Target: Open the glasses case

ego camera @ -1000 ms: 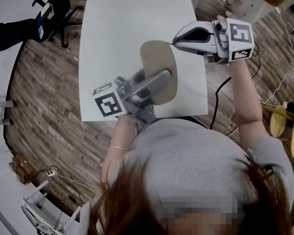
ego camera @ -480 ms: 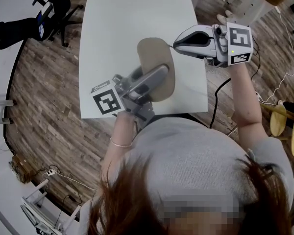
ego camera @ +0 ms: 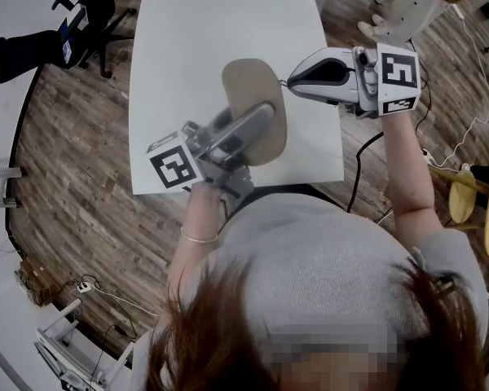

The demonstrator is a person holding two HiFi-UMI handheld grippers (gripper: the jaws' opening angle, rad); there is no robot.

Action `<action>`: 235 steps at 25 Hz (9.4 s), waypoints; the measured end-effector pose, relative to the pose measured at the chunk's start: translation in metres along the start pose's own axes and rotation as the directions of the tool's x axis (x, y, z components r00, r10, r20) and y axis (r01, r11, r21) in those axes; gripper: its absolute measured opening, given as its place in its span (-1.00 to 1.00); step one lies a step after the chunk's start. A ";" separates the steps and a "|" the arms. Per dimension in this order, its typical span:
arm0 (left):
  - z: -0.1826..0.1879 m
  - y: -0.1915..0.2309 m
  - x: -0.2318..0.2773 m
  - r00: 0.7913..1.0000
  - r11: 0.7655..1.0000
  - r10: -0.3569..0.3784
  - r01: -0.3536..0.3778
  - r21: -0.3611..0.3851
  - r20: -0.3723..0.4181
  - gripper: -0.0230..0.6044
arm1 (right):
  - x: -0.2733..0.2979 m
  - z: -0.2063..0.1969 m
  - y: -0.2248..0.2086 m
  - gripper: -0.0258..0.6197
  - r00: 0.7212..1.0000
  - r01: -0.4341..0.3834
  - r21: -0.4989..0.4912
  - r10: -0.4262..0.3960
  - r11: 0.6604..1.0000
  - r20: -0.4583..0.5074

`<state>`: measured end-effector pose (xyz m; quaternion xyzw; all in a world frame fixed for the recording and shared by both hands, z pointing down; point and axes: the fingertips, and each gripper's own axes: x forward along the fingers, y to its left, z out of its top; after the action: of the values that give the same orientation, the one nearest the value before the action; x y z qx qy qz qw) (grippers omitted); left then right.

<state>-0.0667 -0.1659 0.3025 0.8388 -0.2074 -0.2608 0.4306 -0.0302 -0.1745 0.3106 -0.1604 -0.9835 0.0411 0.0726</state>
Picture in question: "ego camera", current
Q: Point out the person's grey top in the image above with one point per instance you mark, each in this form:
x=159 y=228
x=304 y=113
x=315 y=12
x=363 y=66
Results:
x=309 y=259

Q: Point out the white metal rack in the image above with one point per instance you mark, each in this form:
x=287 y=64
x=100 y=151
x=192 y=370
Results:
x=69 y=348

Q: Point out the aluminium frame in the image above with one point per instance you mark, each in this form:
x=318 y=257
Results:
x=2 y=183

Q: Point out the wooden stool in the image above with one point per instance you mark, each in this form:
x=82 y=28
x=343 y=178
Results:
x=462 y=196

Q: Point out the person's right forearm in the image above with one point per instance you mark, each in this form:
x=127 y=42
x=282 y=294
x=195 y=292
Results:
x=407 y=169

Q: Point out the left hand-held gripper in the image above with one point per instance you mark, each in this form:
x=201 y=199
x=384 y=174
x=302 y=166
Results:
x=175 y=169

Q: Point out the black office chair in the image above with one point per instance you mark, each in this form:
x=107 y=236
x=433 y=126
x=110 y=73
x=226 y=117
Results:
x=100 y=18

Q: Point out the white power strip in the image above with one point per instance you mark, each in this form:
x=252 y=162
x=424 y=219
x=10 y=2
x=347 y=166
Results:
x=84 y=287

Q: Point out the brown cardboard box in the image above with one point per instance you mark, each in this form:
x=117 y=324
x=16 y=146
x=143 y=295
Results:
x=34 y=281

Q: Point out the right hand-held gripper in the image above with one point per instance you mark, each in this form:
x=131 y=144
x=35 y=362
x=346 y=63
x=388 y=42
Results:
x=397 y=82

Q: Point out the person's left forearm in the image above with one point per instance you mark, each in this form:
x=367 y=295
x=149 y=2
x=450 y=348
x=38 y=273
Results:
x=197 y=214

